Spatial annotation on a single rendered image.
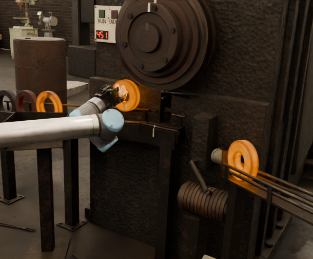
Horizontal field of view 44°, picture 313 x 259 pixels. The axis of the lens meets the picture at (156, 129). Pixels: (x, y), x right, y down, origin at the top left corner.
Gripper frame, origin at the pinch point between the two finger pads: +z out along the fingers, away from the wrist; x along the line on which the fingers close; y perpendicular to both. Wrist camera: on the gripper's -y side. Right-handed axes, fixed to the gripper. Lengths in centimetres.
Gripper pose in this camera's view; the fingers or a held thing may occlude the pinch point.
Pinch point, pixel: (125, 91)
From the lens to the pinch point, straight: 189.4
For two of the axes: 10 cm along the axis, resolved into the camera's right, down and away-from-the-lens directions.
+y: -1.0, -8.5, -5.1
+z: 5.2, -4.8, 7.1
